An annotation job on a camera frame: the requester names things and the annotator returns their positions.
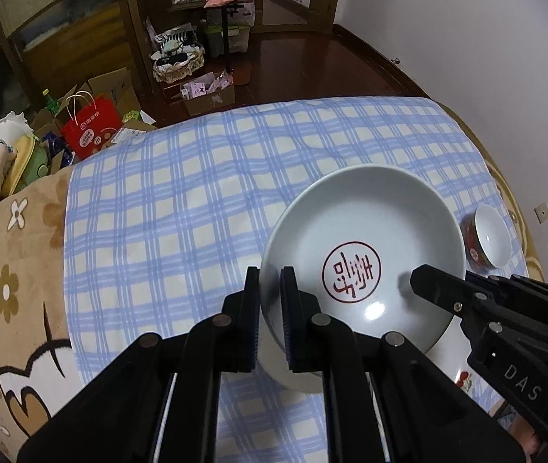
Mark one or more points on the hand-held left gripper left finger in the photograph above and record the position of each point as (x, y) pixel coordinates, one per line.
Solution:
(254, 318)

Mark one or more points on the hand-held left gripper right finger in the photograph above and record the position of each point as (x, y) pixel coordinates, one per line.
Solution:
(287, 318)

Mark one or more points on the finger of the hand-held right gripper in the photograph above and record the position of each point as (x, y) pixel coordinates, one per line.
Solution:
(525, 292)
(443, 289)

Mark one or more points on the small red patterned bowl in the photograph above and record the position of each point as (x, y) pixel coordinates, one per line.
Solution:
(491, 236)

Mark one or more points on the white cherry print plate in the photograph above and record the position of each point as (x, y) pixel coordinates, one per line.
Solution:
(455, 369)

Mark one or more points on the large red patterned bowl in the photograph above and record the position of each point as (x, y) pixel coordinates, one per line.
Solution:
(375, 212)

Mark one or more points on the person's right hand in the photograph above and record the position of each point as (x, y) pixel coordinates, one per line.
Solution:
(528, 448)

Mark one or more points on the blue plaid cloth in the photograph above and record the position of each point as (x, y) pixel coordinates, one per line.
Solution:
(182, 202)

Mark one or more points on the small open cardboard box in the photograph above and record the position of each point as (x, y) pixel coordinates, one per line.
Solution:
(206, 99)

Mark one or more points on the brown floral blanket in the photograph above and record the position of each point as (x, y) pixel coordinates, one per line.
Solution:
(13, 299)

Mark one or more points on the red paper bag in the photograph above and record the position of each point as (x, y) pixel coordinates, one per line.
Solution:
(93, 130)

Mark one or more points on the lace trimmed basket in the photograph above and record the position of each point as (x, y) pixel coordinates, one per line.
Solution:
(180, 62)

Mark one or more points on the large cardboard box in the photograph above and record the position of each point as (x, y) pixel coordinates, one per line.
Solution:
(119, 87)

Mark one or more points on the green yellow plush bag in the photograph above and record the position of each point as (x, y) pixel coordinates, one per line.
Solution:
(28, 164)

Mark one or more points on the clear plastic storage box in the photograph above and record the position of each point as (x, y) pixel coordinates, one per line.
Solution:
(228, 33)

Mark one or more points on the black side table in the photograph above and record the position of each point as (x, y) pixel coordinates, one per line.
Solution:
(226, 33)

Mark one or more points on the green bottle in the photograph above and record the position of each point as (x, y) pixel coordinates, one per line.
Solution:
(52, 103)

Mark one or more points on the wooden shelf cabinet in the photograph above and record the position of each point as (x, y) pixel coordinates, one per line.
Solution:
(129, 33)

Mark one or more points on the wall socket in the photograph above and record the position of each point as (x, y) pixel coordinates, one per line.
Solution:
(541, 212)

